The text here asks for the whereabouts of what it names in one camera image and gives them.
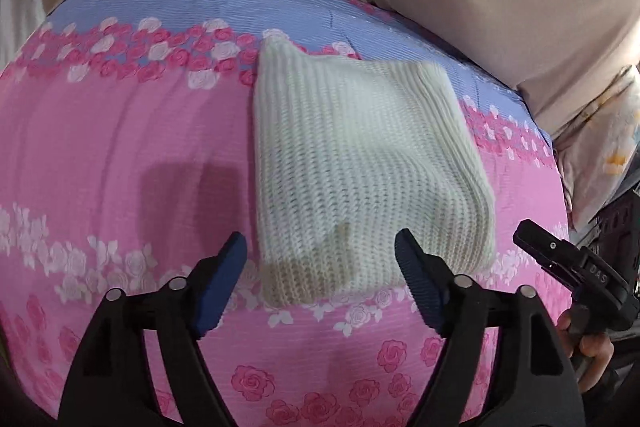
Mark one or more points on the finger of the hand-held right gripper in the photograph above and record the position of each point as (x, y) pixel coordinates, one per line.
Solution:
(547, 252)

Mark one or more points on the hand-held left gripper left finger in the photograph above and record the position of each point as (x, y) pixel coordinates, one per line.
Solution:
(220, 289)

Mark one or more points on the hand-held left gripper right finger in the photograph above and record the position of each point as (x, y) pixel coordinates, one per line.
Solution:
(420, 287)

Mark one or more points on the white red black knit sweater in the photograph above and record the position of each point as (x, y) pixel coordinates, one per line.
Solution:
(360, 157)

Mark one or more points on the person's right hand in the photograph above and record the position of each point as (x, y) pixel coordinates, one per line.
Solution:
(595, 357)

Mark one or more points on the dark grey object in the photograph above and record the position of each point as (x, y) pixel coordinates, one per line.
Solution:
(624, 227)

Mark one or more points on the pale floral pillow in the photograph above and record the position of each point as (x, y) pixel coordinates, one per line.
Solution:
(600, 147)

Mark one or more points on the pink floral bed sheet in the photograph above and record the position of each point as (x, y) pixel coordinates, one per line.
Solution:
(125, 132)

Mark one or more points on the white satin curtain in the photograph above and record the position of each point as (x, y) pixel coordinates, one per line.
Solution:
(20, 17)

